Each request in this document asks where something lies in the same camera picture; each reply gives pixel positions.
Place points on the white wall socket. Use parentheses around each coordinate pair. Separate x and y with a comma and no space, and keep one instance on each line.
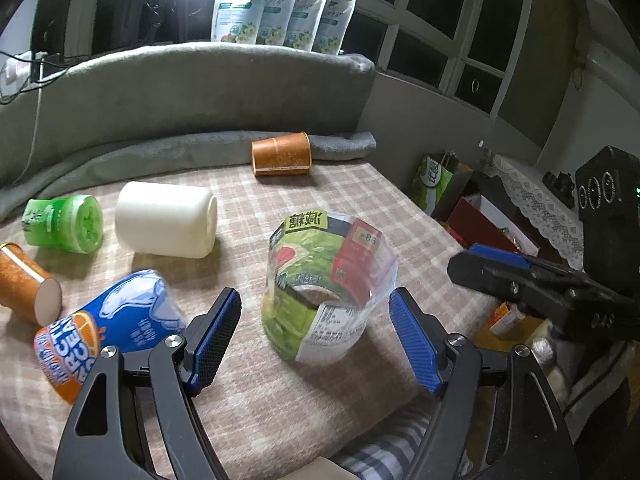
(17,72)

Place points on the grey fleece blanket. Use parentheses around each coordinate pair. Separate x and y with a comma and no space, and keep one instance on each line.
(150,152)

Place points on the white-framed window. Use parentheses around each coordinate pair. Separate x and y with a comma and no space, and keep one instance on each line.
(450,25)

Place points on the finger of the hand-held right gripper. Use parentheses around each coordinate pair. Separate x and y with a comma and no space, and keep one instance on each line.
(500,254)
(505,282)

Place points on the blue and orange cup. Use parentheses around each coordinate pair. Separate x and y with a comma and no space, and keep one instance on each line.
(117,320)

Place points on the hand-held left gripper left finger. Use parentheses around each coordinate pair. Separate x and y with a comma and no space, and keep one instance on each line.
(216,336)

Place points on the green plastic cup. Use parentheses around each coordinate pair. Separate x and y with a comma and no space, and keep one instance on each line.
(57,222)

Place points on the green paper bag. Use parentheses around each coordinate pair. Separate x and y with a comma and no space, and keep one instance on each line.
(431,185)

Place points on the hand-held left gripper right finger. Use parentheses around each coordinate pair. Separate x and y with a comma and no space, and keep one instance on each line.
(415,342)

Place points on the white lace cloth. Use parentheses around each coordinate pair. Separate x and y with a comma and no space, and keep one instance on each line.
(540,200)

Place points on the white plastic cup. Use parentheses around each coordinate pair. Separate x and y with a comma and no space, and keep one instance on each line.
(162,220)

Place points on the red box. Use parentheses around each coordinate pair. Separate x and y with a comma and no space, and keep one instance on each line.
(480,222)

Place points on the orange paper cup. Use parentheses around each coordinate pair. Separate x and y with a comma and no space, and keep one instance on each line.
(280,154)

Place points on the orange cup with white rim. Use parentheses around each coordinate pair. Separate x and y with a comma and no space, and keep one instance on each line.
(22,282)

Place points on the white and green pouch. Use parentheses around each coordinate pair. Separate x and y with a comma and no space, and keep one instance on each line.
(277,15)
(237,5)
(306,22)
(335,25)

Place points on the blue striped cloth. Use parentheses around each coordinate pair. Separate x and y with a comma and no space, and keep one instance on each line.
(390,440)

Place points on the small orange box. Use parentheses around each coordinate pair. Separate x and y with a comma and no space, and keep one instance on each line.
(505,320)

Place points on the clear cup with green label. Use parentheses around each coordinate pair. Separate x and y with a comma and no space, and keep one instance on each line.
(325,280)

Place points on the grey sofa backrest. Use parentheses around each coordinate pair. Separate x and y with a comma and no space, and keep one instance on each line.
(200,90)

